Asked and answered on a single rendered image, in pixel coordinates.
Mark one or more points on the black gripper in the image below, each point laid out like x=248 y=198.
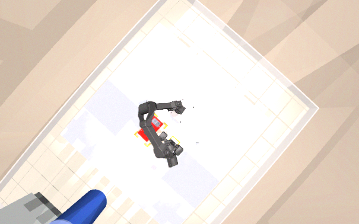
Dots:
x=177 y=148

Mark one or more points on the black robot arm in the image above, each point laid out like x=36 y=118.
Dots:
x=161 y=150

